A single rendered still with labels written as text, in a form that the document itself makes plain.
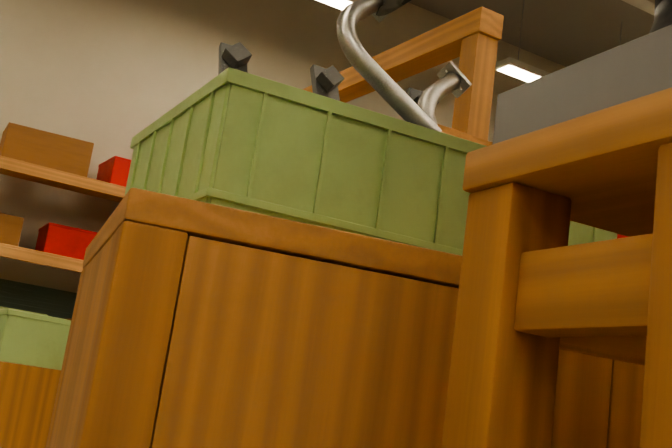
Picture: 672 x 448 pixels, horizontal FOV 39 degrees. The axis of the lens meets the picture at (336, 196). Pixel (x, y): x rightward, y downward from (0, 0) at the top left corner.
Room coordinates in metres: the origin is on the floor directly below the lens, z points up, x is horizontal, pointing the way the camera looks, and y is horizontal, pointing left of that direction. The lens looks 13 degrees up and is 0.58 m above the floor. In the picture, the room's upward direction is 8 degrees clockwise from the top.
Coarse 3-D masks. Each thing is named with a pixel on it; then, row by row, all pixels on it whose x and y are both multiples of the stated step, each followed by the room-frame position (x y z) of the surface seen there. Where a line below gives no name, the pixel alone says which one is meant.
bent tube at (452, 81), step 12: (444, 72) 1.54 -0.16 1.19; (456, 72) 1.53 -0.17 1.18; (432, 84) 1.50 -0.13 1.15; (444, 84) 1.50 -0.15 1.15; (456, 84) 1.53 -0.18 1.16; (468, 84) 1.53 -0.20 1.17; (420, 96) 1.49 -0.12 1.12; (432, 96) 1.48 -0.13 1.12; (444, 96) 1.51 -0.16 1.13; (456, 96) 1.56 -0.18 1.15; (432, 108) 1.47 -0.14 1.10
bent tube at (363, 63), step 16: (368, 0) 1.38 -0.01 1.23; (384, 0) 1.40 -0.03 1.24; (352, 16) 1.34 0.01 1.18; (384, 16) 1.42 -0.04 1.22; (352, 32) 1.33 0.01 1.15; (352, 48) 1.32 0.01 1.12; (352, 64) 1.33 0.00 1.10; (368, 64) 1.32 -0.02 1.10; (368, 80) 1.33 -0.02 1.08; (384, 80) 1.33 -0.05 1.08; (384, 96) 1.34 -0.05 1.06; (400, 96) 1.33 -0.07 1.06; (400, 112) 1.34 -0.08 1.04; (416, 112) 1.34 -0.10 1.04; (432, 128) 1.34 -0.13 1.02
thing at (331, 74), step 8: (312, 72) 1.46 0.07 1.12; (320, 72) 1.46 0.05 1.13; (328, 72) 1.44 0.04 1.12; (336, 72) 1.45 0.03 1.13; (312, 80) 1.46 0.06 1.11; (320, 80) 1.45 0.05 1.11; (328, 80) 1.44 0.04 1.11; (336, 80) 1.45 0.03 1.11; (312, 88) 1.45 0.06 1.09; (320, 88) 1.45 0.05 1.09; (328, 88) 1.45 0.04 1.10; (336, 88) 1.47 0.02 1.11; (328, 96) 1.45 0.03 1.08; (336, 96) 1.46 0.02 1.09
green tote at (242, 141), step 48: (192, 96) 1.15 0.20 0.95; (240, 96) 1.05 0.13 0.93; (288, 96) 1.07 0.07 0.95; (144, 144) 1.35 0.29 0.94; (192, 144) 1.13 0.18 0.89; (240, 144) 1.06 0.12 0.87; (288, 144) 1.08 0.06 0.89; (336, 144) 1.11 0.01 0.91; (384, 144) 1.14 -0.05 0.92; (432, 144) 1.17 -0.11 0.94; (480, 144) 1.20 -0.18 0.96; (192, 192) 1.10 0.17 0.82; (240, 192) 1.06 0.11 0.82; (288, 192) 1.09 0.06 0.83; (336, 192) 1.11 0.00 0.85; (384, 192) 1.14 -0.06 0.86; (432, 192) 1.17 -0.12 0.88; (432, 240) 1.18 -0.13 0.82; (576, 240) 1.28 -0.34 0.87
